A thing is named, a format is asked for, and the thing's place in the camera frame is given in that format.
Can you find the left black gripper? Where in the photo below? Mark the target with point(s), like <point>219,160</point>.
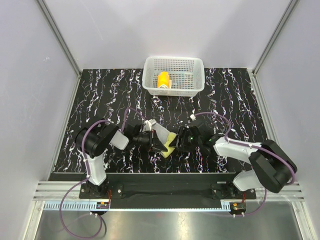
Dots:
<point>156,144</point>

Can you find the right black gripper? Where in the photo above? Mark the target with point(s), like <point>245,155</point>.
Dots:
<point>183,133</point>

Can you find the grey towel yellow frog print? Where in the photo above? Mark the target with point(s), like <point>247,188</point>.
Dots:
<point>166,137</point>

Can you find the grey and orange towel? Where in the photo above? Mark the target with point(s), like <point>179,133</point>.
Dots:
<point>164,81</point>

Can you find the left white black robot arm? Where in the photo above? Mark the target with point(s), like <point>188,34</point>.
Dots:
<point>93,140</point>

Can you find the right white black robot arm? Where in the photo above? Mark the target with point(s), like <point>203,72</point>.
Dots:
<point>271,167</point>

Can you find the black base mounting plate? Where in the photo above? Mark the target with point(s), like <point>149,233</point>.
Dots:
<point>177,188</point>

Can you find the white plastic mesh basket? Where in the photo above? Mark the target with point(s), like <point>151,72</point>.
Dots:
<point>187,75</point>

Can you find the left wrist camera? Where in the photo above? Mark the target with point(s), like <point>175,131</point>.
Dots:
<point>150,125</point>

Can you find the white slotted cable duct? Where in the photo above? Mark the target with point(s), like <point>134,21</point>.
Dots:
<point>139,206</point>

